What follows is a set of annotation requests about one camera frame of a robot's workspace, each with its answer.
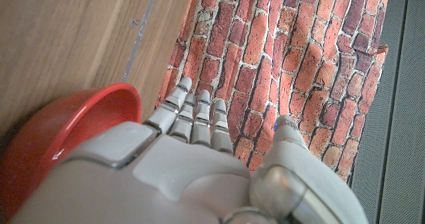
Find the red bowl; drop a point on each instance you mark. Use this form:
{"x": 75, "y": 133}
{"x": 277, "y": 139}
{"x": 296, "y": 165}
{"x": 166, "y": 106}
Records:
{"x": 83, "y": 111}

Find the red brick printed backdrop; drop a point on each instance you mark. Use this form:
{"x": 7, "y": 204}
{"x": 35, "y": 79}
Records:
{"x": 265, "y": 34}

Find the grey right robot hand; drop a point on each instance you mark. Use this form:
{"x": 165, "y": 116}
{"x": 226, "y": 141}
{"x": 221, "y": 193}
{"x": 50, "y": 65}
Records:
{"x": 166, "y": 177}

